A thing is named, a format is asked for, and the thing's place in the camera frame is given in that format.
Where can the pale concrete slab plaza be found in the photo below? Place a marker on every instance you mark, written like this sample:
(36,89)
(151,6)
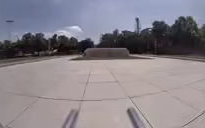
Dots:
(103,83)

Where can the tall thin tower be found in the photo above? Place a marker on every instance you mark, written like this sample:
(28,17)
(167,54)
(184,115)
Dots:
(137,25)

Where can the row of trees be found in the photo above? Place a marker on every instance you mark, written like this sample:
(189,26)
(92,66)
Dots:
(163,38)

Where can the street lamp pole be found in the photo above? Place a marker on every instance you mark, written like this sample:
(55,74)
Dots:
(9,30)

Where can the concrete kerb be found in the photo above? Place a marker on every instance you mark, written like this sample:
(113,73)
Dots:
(20,62)

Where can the low concrete block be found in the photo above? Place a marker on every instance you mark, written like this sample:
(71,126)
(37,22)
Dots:
(106,52)

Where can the robot's own part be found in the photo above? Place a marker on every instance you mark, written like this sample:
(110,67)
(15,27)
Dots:
(135,118)
(70,119)

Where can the dark ground strip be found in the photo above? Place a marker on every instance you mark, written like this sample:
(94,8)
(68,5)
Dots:
(190,58)

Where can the grass strip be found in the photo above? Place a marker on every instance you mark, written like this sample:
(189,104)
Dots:
(10,60)

